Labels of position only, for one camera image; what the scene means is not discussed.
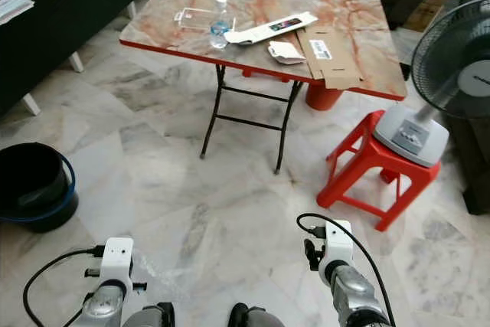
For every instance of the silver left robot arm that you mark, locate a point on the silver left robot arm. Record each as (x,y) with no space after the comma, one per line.
(103,308)

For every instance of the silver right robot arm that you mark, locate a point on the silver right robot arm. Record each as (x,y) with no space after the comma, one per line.
(352,292)

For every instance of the black grey robot leg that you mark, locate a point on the black grey robot leg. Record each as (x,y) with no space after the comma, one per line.
(264,318)

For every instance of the red plastic stool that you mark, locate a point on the red plastic stool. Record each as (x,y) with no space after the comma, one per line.
(360,166)

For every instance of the black bucket with blue rim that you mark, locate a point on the black bucket with blue rim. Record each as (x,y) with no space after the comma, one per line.
(31,181)

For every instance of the grey electric fan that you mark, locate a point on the grey electric fan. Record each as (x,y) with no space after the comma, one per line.
(409,135)

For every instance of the red round plastic container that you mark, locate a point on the red round plastic container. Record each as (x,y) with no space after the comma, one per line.
(323,97)

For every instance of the dark wooden furniture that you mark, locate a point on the dark wooden furniture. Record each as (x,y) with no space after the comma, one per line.
(471,166)

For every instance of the flat brown cardboard sheet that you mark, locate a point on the flat brown cardboard sheet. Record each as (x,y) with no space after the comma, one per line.
(341,67)

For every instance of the small white box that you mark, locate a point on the small white box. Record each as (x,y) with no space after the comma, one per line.
(287,52)

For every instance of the long white printed box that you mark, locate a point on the long white printed box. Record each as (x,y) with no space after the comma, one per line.
(264,31)

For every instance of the clear plastic water bottle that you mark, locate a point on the clear plastic water bottle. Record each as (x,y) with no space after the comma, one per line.
(220,30)

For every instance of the black TV cabinet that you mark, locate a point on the black TV cabinet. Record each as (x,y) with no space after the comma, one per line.
(61,28)

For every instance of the clear plastic tray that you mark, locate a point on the clear plastic tray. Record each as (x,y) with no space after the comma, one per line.
(191,18)

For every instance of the brown cardboard box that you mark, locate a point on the brown cardboard box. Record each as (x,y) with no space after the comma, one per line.
(429,5)

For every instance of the stack of white papers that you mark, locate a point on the stack of white papers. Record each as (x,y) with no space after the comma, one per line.
(14,5)

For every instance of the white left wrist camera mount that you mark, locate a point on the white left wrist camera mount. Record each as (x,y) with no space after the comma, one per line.
(117,258)

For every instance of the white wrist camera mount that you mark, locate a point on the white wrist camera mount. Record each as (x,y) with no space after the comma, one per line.
(339,239)
(117,258)

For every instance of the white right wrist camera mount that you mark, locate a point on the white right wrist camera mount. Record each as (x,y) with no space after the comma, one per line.
(339,239)

